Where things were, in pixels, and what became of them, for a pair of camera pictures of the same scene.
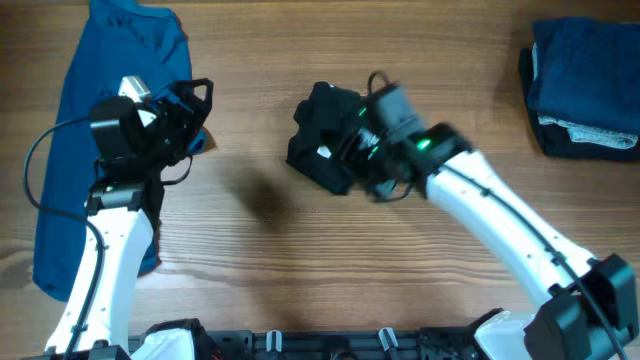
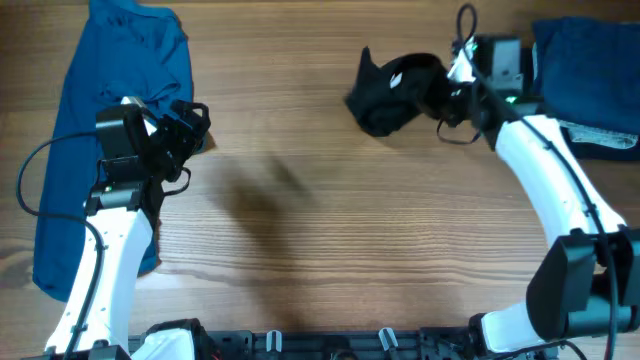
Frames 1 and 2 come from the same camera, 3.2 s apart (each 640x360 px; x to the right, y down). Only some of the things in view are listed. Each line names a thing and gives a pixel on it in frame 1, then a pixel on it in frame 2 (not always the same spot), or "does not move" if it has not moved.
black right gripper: (338, 138) → (451, 103)
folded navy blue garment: (588, 72) does not move
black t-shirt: (324, 120) → (382, 99)
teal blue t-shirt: (116, 38) does not move
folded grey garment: (592, 135) does not move
